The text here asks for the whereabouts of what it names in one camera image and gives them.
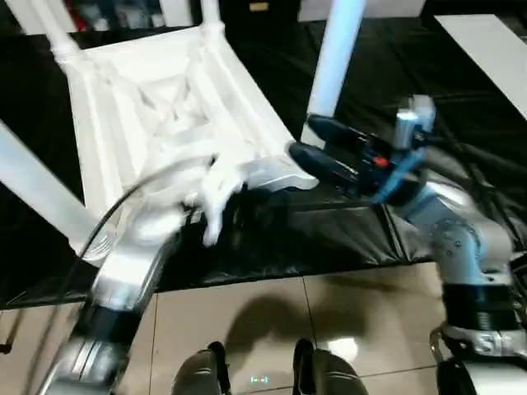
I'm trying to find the white plastic table leg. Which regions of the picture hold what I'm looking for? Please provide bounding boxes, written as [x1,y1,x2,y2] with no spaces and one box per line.
[199,0,226,41]
[7,0,82,67]
[301,0,368,148]
[0,118,121,265]

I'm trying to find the white plastic table top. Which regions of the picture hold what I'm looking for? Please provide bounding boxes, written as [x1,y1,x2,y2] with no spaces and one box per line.
[64,21,321,265]

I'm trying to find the black work mat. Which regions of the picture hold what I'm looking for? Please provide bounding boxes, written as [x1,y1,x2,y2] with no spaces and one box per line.
[0,15,527,310]

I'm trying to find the black box with gold label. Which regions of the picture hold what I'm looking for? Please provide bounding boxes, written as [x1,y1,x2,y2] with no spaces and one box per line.
[223,0,302,25]

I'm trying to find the grey left robot foot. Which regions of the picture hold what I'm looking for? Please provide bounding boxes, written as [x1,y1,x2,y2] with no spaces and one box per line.
[174,339,231,395]

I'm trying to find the grey robot foot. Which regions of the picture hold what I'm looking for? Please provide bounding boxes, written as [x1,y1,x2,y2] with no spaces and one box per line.
[174,339,231,395]
[291,338,368,395]

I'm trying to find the flat white board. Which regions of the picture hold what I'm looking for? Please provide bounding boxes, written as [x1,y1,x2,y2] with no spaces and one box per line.
[433,12,527,111]

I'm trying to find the grey right robot foot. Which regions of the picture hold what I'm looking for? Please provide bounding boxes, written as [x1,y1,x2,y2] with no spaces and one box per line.
[291,338,368,395]

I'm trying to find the thin grey tripod stand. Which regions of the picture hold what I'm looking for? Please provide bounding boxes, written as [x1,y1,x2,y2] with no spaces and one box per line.
[427,323,450,364]

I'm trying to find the white glass door cabinet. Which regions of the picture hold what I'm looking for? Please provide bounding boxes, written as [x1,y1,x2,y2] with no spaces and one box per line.
[0,0,195,35]

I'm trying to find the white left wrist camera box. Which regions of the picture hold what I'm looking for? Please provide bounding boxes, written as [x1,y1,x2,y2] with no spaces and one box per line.
[184,157,249,249]

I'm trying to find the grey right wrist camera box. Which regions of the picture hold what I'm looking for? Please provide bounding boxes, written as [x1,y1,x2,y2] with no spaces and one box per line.
[369,94,438,206]

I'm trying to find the black metal table frame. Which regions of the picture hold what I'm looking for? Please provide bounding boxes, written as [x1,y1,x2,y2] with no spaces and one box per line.
[0,311,22,356]

